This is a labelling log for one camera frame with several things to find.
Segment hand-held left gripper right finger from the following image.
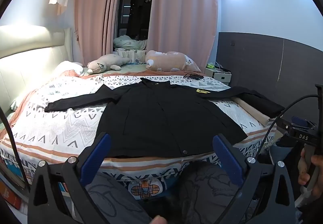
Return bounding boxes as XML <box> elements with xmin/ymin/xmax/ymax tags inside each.
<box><xmin>213</xmin><ymin>134</ymin><xmax>296</xmax><ymax>224</ymax></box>

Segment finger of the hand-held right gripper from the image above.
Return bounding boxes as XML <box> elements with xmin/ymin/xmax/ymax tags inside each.
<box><xmin>276</xmin><ymin>118</ymin><xmax>294</xmax><ymax>138</ymax></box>

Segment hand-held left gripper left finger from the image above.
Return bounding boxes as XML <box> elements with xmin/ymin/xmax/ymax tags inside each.
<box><xmin>27</xmin><ymin>132</ymin><xmax>112</xmax><ymax>224</ymax></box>

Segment black jacket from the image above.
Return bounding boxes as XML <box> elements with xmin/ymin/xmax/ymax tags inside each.
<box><xmin>44</xmin><ymin>77</ymin><xmax>285</xmax><ymax>158</ymax></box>

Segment dark hanging clothes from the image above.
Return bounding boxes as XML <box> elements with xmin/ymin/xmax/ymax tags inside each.
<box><xmin>126</xmin><ymin>0</ymin><xmax>154</xmax><ymax>40</ymax></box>

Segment person's right hand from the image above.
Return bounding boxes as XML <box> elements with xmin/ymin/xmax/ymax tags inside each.
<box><xmin>297</xmin><ymin>150</ymin><xmax>323</xmax><ymax>186</ymax></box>

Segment grey patterned pants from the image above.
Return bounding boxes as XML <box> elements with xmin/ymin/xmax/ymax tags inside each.
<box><xmin>84</xmin><ymin>160</ymin><xmax>244</xmax><ymax>224</ymax></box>

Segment patterned bed sheet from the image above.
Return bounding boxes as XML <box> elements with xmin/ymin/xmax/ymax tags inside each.
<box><xmin>0</xmin><ymin>73</ymin><xmax>278</xmax><ymax>200</ymax></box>

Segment white nightstand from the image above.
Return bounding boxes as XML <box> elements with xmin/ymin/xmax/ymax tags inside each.
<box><xmin>204</xmin><ymin>64</ymin><xmax>232</xmax><ymax>86</ymax></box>

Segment stack of books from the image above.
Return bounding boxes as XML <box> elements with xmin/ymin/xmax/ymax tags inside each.
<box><xmin>0</xmin><ymin>156</ymin><xmax>34</xmax><ymax>210</ymax></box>

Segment white pillow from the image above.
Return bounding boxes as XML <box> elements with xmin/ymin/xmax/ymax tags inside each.
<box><xmin>53</xmin><ymin>61</ymin><xmax>84</xmax><ymax>76</ymax></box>

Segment grey plush toy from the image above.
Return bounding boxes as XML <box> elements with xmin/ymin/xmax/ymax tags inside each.
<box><xmin>87</xmin><ymin>53</ymin><xmax>132</xmax><ymax>74</ymax></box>

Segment pink plush pillow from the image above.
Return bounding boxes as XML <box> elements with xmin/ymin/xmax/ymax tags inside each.
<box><xmin>145</xmin><ymin>50</ymin><xmax>202</xmax><ymax>73</ymax></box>

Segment crumpled floral quilt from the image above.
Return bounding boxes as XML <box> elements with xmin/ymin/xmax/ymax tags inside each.
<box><xmin>112</xmin><ymin>35</ymin><xmax>149</xmax><ymax>64</ymax></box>

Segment white padded headboard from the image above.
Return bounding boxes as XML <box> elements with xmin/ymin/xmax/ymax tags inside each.
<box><xmin>0</xmin><ymin>25</ymin><xmax>74</xmax><ymax>111</ymax></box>

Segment pink curtain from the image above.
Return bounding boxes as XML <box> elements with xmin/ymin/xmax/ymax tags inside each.
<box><xmin>73</xmin><ymin>0</ymin><xmax>124</xmax><ymax>65</ymax></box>
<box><xmin>147</xmin><ymin>0</ymin><xmax>219</xmax><ymax>73</ymax></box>

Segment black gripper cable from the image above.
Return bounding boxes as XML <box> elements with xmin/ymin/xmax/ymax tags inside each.
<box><xmin>0</xmin><ymin>107</ymin><xmax>27</xmax><ymax>190</ymax></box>
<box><xmin>222</xmin><ymin>94</ymin><xmax>320</xmax><ymax>224</ymax></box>

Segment black charger with cable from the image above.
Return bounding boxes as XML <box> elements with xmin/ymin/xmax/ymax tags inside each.
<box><xmin>183</xmin><ymin>73</ymin><xmax>205</xmax><ymax>81</ymax></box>

